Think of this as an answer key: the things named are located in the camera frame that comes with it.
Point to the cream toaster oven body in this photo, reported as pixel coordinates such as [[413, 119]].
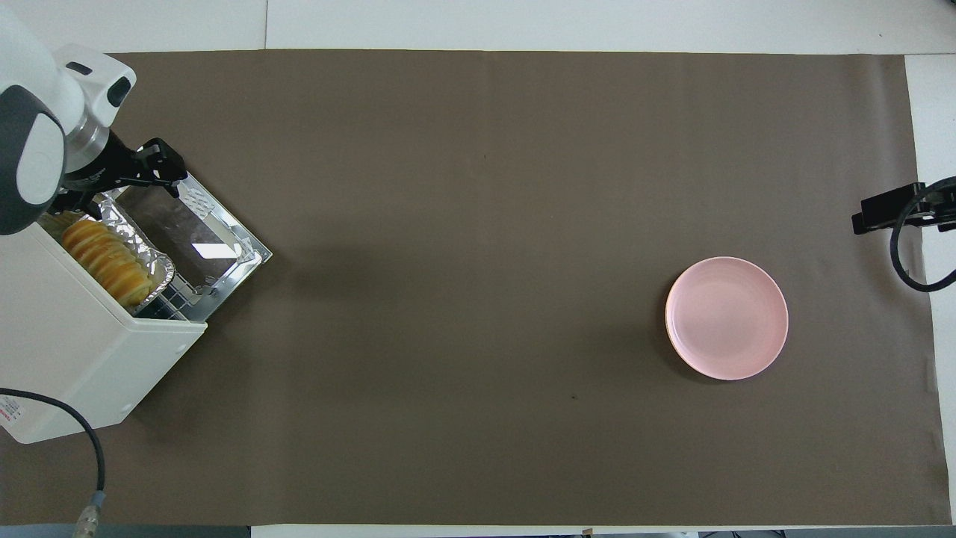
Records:
[[67, 351]]

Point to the sliced yellow bread loaf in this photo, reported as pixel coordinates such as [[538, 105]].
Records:
[[104, 258]]

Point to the aluminium foil tray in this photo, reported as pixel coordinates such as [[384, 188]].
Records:
[[131, 239]]

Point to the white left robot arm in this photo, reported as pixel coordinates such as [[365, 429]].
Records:
[[30, 104]]

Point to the brown paper table mat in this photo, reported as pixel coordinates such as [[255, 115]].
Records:
[[478, 299]]

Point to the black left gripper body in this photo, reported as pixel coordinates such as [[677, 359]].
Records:
[[104, 168]]

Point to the glass oven door, metal frame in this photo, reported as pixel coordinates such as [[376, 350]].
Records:
[[202, 224]]

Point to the pink round plate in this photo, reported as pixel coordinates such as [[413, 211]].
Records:
[[726, 317]]

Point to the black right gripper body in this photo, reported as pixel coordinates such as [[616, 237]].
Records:
[[942, 213]]

